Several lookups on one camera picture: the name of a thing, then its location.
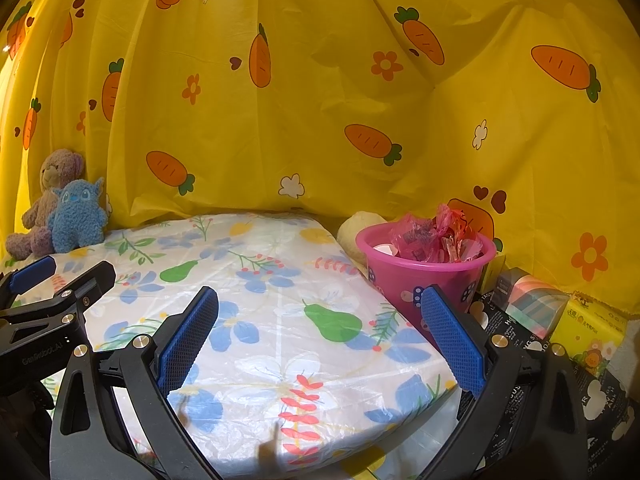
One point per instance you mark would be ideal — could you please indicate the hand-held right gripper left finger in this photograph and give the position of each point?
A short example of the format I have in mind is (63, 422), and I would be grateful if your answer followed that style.
(187, 342)

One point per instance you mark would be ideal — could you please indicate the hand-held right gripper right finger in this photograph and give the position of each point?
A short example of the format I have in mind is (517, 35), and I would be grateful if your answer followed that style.
(455, 345)

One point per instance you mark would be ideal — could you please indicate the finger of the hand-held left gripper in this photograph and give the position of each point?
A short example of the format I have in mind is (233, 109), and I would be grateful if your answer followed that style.
(95, 277)
(32, 270)

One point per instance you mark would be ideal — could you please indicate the pink plastic bucket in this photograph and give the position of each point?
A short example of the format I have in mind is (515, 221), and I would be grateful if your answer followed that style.
(395, 280)

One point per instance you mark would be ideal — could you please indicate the blue plush toy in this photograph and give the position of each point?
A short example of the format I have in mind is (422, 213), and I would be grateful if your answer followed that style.
(77, 215)

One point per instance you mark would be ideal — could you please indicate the pastel striped box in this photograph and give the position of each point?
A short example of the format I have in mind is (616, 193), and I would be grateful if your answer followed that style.
(530, 300)

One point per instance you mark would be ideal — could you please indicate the floral plastic tablecloth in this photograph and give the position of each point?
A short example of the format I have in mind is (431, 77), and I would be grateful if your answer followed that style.
(280, 310)

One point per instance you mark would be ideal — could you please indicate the purple teddy bear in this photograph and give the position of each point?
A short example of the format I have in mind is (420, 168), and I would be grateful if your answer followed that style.
(57, 170)

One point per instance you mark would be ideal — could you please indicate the dark pink plastic bag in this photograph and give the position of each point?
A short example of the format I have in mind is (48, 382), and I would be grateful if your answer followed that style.
(452, 240)

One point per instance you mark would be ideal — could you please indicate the yellow tissue pack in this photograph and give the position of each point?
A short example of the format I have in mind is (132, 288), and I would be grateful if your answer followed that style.
(585, 330)

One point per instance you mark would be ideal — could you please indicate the black printed box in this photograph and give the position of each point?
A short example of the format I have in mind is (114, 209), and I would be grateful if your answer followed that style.
(600, 410)

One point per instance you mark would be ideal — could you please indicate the yellow carrot print curtain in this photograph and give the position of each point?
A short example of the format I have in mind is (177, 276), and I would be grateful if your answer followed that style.
(325, 110)

